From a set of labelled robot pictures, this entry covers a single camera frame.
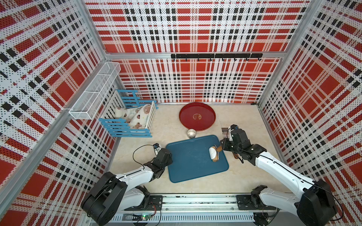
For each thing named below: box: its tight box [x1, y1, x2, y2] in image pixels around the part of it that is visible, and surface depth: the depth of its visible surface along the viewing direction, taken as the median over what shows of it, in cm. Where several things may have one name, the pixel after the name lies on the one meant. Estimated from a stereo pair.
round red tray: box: [179, 102, 217, 132], surface depth 114 cm
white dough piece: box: [208, 147, 217, 160], surface depth 90 cm
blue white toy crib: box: [98, 89, 159, 138], surface depth 104 cm
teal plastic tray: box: [165, 134, 230, 184], surface depth 91 cm
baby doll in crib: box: [114, 104, 152, 129], surface depth 107 cm
